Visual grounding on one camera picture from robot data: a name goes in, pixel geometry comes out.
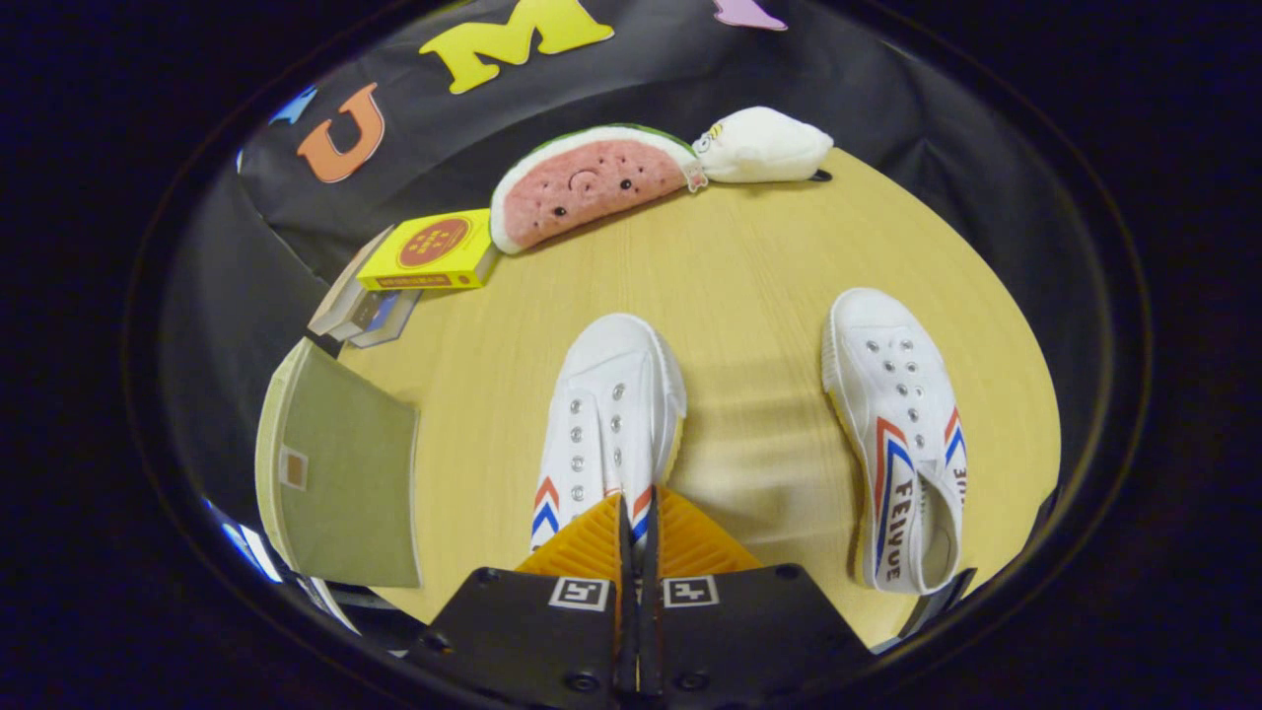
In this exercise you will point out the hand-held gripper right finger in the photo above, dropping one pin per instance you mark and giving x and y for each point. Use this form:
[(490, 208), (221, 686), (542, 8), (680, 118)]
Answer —
[(730, 631)]

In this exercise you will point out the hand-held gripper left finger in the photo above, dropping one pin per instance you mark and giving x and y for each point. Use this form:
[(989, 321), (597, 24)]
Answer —
[(552, 631)]

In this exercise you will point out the white canvas shoe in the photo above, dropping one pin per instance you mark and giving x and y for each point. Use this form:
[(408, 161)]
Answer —
[(611, 394), (887, 385)]

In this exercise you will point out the blue book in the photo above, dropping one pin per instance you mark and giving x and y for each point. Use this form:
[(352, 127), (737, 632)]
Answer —
[(392, 316)]

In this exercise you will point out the grey book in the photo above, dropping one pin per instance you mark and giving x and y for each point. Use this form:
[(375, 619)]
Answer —
[(361, 314)]

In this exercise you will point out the tan paperback book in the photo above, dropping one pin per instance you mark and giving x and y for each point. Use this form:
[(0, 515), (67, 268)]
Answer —
[(340, 299)]

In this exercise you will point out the yellow book with red circle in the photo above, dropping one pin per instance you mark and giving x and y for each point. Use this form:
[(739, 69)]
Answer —
[(434, 247)]

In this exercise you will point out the watermelon slice plush toy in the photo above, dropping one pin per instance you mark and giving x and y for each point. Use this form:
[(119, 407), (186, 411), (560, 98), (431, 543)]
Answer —
[(592, 187)]

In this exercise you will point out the white plush toy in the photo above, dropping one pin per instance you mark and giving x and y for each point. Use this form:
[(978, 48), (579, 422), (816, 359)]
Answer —
[(764, 148)]

